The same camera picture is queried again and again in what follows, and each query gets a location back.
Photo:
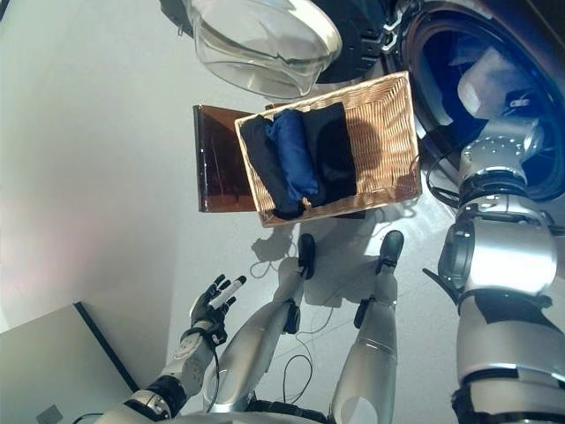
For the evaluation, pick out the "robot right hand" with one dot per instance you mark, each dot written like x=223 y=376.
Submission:
x=534 y=128

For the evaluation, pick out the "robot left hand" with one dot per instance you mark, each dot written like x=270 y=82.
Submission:
x=209 y=309

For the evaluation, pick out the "grey garment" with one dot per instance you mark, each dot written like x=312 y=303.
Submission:
x=490 y=84

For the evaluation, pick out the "blue garment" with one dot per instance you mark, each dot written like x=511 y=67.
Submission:
x=293 y=159

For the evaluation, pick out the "black printed garment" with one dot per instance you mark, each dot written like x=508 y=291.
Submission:
x=331 y=150

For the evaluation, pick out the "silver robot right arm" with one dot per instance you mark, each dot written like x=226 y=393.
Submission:
x=499 y=265

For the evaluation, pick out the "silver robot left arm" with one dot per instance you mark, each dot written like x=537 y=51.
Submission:
x=190 y=358

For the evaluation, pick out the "grey front-load washing machine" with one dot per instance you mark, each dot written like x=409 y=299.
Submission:
x=424 y=53

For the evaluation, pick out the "washing machine glass door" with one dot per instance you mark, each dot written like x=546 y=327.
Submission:
x=265 y=48

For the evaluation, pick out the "black robot left foot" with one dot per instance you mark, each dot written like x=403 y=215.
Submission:
x=306 y=254

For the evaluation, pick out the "black robot foot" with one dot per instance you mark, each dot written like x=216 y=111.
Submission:
x=390 y=247
x=306 y=254

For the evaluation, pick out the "brown translucent stand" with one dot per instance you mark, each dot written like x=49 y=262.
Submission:
x=216 y=168

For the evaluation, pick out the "wicker laundry basket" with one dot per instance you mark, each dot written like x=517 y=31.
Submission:
x=379 y=146

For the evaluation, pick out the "silver robot right leg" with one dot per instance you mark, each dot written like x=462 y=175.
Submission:
x=371 y=353

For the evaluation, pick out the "black robot right foot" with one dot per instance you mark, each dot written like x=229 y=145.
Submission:
x=390 y=247

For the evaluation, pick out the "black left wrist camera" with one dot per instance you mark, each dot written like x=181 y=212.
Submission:
x=218 y=336

